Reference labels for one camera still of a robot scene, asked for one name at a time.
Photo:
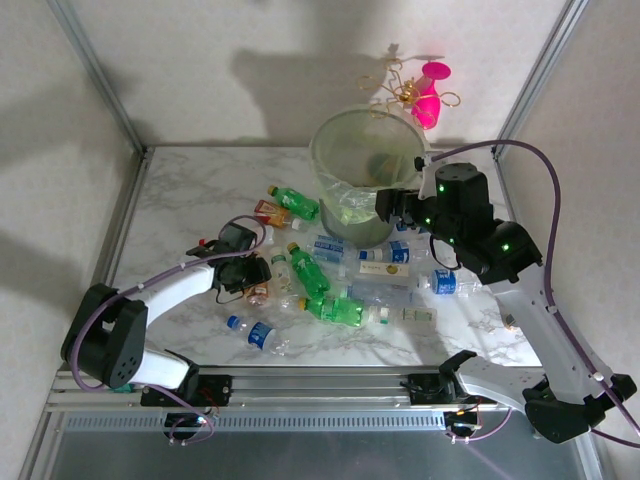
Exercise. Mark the aluminium mounting rail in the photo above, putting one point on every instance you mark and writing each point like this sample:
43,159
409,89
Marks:
320,387

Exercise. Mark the clear bottle yellow fruit label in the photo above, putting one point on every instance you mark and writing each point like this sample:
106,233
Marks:
380,269

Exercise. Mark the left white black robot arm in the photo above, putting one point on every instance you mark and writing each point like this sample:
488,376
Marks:
170,290

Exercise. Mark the clear bottle flower label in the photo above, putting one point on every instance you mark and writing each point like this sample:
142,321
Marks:
282,272

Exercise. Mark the small metal fixture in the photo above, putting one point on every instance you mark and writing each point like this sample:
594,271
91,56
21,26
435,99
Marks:
510,320

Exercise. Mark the crushed clear plastic bottle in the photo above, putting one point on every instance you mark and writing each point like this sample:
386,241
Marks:
375,292

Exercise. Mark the small teal block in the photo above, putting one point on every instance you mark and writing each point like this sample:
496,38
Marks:
122,389

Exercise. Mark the clear bottle blue cap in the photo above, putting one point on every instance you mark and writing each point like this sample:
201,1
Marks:
407,229

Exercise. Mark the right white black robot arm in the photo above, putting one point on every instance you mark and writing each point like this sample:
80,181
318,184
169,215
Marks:
530,320

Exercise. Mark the pink plastic goblet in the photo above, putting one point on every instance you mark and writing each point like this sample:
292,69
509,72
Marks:
427,105

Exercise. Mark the aluminium frame post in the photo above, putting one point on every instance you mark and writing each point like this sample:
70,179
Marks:
540,70
96,70

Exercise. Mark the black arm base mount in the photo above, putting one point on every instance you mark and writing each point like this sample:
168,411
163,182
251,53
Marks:
425,387
210,390

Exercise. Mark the small black control board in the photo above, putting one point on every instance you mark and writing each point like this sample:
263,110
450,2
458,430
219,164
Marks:
187,422
460,422

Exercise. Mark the clear bottle green white label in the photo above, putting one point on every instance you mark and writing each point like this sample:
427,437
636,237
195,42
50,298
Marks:
415,315

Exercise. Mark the grey metal shelf plate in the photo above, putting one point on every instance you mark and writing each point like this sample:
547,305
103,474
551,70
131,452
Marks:
320,455

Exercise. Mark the translucent bin with green liner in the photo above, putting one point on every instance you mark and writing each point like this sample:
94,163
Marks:
360,230

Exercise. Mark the green plastic bottle yellow cap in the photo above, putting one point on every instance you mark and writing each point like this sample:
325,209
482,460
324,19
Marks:
310,272
295,202
335,310

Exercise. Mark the clear bottle blue label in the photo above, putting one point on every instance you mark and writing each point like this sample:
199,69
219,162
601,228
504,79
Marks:
257,335
327,248
444,282
400,251

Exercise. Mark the orange bottle red label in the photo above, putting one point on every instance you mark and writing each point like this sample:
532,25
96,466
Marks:
272,212

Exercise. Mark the white bottle cap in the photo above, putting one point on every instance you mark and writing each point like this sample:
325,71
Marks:
298,224

